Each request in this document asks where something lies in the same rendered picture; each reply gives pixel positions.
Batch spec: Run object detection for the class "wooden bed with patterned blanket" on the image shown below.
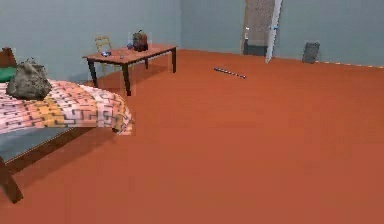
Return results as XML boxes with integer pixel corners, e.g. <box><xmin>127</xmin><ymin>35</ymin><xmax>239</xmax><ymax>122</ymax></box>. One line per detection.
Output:
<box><xmin>0</xmin><ymin>46</ymin><xmax>134</xmax><ymax>205</ymax></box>

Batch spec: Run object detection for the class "grey bin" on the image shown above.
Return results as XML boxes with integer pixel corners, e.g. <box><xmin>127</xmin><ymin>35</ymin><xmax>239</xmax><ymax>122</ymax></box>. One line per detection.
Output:
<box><xmin>301</xmin><ymin>41</ymin><xmax>321</xmax><ymax>65</ymax></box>

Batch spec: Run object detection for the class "dark brown backpack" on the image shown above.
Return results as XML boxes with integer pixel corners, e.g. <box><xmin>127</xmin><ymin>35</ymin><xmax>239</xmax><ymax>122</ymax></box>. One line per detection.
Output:
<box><xmin>132</xmin><ymin>29</ymin><xmax>149</xmax><ymax>53</ymax></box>

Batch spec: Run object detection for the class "pale wooden chair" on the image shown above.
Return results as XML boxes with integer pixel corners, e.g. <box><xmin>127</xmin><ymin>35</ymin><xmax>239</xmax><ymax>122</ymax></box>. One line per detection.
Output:
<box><xmin>94</xmin><ymin>35</ymin><xmax>118</xmax><ymax>76</ymax></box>

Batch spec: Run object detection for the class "brown wooden table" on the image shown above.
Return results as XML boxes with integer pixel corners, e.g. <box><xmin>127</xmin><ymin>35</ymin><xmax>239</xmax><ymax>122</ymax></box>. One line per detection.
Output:
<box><xmin>82</xmin><ymin>44</ymin><xmax>178</xmax><ymax>97</ymax></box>

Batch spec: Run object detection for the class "long thin dark bat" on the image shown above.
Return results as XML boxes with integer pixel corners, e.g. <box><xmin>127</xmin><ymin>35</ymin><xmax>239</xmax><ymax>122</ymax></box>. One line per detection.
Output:
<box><xmin>213</xmin><ymin>66</ymin><xmax>248</xmax><ymax>80</ymax></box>

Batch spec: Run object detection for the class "white room door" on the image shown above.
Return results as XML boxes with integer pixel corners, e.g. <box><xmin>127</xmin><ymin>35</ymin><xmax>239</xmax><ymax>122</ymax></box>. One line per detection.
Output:
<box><xmin>264</xmin><ymin>0</ymin><xmax>284</xmax><ymax>64</ymax></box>

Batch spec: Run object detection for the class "green pillow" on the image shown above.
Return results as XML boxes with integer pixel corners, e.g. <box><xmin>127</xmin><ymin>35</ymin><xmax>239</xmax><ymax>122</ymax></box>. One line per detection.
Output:
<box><xmin>0</xmin><ymin>66</ymin><xmax>18</xmax><ymax>83</ymax></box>

